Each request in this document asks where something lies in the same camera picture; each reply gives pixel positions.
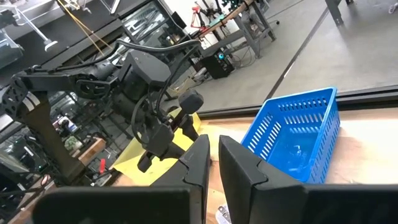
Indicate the black table edge rail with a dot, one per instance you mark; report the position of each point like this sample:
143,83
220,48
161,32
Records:
357,93

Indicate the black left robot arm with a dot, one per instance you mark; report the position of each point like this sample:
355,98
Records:
62,81

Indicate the black computer tower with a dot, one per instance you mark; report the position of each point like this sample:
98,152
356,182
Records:
217,65

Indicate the yellow translucent plastic bin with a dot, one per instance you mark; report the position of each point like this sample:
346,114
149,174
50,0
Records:
133,161

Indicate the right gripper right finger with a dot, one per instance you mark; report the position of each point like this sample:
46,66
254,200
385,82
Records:
280,202

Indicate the grey wooden-top workbench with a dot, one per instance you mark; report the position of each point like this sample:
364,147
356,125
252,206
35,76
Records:
245,18

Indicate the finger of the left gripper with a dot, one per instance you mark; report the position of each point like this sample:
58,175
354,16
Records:
173,152
190,127

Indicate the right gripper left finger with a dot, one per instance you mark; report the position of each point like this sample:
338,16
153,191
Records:
124,205

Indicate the blue plastic slotted basket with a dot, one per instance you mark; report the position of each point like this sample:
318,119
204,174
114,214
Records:
289,149

